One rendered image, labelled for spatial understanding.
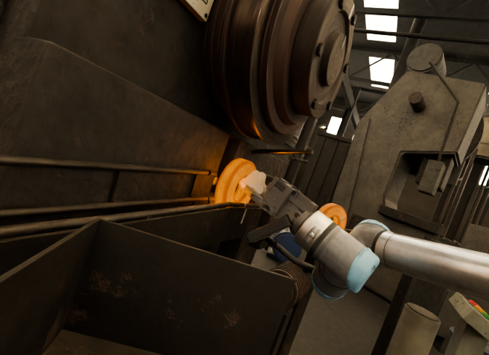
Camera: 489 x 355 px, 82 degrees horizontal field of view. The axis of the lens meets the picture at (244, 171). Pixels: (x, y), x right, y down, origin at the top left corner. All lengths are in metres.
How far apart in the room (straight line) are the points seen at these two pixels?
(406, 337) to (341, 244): 0.75
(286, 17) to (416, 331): 1.12
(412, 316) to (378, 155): 2.34
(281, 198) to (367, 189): 2.75
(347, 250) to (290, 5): 0.50
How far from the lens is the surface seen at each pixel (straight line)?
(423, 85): 3.60
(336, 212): 1.14
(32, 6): 0.50
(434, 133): 3.39
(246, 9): 0.61
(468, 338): 1.38
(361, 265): 0.62
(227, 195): 0.68
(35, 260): 0.21
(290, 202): 0.67
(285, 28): 0.62
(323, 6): 0.67
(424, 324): 1.30
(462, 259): 0.69
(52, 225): 0.38
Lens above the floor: 0.82
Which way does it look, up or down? 2 degrees down
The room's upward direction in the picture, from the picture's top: 20 degrees clockwise
